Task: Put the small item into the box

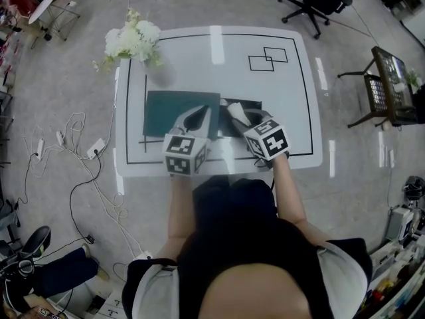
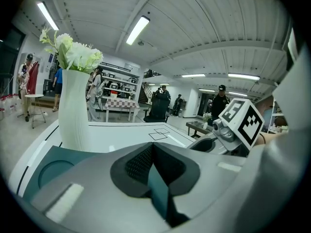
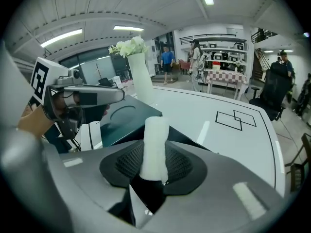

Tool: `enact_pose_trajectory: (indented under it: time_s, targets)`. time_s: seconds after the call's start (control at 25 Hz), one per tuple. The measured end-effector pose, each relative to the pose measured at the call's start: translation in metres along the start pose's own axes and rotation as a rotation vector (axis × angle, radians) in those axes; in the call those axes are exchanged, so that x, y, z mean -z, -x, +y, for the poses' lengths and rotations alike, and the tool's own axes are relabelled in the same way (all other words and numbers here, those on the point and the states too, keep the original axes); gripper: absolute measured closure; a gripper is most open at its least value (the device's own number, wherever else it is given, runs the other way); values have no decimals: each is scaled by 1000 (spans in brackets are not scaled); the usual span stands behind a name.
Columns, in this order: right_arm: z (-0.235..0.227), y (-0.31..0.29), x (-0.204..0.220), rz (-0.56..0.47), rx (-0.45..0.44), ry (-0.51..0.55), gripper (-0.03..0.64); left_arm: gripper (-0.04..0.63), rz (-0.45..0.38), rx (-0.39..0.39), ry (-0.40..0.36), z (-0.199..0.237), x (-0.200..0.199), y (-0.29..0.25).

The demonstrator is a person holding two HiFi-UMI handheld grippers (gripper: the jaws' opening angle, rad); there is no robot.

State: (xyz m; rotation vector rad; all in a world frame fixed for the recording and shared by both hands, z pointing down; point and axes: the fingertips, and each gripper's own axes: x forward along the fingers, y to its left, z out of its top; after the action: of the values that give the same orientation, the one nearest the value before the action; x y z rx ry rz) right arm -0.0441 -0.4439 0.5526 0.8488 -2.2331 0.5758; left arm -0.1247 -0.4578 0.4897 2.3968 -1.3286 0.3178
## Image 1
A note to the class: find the small vase with flowers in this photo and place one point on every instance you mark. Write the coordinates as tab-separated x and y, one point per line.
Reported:
411	78

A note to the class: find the person's left forearm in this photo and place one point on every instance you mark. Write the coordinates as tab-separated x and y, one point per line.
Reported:
181	211

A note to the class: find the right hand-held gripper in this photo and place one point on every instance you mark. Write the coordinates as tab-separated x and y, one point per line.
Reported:
269	141

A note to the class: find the person's black and white shirt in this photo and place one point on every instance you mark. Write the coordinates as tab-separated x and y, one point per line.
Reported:
345	271

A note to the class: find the dark metal side table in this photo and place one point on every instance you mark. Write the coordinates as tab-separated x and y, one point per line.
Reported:
391	68

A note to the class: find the white flower bouquet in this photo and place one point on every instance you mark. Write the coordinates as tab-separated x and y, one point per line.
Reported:
133	42

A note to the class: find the cluttered white desk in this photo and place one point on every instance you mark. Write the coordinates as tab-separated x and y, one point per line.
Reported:
398	277

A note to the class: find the person's right forearm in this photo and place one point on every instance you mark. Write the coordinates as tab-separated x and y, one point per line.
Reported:
289	191

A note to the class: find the white drawer unit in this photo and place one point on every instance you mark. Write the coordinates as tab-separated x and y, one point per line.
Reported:
113	306

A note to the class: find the dark teal tray box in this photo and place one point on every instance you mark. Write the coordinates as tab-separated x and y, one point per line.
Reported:
172	111

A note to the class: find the white power strip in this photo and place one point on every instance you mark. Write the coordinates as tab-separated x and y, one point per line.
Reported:
60	138
144	255
40	148
96	149

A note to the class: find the white box device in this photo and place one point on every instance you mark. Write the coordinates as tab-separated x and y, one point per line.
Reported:
400	223

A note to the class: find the person's black trousers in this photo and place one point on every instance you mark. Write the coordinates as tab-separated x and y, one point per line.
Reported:
232	198

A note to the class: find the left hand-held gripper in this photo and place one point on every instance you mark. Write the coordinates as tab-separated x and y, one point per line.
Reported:
182	155

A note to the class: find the round white folding table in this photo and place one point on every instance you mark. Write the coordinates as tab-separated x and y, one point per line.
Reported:
43	7

